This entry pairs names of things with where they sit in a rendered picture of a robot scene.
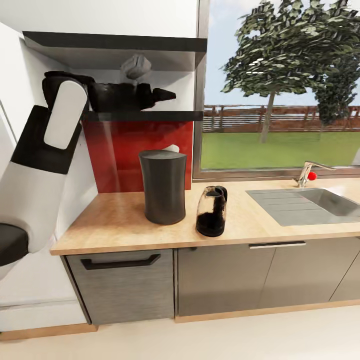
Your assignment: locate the paper coffee filter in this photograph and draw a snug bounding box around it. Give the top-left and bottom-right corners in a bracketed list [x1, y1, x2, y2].
[163, 144, 180, 152]

